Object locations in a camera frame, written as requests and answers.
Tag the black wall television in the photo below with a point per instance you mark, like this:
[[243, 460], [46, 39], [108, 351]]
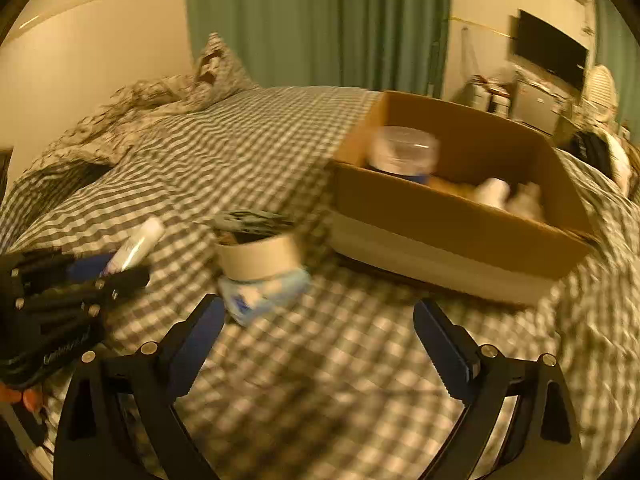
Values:
[[547, 47]]

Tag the black backpack on chair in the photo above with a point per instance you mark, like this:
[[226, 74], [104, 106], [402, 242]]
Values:
[[589, 147]]

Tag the white oval vanity mirror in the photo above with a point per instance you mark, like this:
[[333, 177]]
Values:
[[599, 96]]

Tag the silver small fridge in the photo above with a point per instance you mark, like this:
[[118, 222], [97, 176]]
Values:
[[535, 107]]

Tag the white side shelf unit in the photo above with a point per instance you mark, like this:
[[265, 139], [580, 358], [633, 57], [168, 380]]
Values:
[[489, 97]]

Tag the patterned crumpled blanket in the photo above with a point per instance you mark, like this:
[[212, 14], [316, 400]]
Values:
[[104, 137]]

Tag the wide tape roll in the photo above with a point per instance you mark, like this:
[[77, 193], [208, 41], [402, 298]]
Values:
[[267, 257]]

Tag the white bear toy blue star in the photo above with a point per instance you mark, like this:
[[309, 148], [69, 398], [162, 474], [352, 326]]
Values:
[[524, 202]]

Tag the white tube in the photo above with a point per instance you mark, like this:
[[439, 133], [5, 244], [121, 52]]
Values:
[[138, 246]]

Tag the grey checked bed cover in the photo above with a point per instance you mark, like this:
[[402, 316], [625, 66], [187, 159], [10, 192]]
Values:
[[321, 216]]

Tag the blue white tissue pack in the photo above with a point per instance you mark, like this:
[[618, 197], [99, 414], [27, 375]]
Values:
[[246, 301]]

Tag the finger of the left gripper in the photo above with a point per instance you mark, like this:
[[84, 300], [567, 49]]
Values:
[[102, 289], [55, 264]]

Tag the checked pillow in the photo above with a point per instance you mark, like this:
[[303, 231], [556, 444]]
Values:
[[219, 73]]

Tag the clear plastic bottle red label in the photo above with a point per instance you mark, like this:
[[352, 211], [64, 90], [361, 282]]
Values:
[[403, 152]]

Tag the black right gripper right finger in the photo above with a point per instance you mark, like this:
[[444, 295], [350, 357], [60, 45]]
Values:
[[542, 440]]

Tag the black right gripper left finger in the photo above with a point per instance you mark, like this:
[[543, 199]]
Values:
[[93, 440]]

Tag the brown cardboard box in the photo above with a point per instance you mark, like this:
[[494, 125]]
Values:
[[434, 231]]

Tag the operator left hand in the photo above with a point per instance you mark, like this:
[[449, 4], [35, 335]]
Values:
[[31, 398]]

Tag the green curtain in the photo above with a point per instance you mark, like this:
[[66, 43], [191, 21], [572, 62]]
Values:
[[372, 44], [618, 50]]

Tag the white cream jacket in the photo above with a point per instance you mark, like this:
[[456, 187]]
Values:
[[624, 163]]

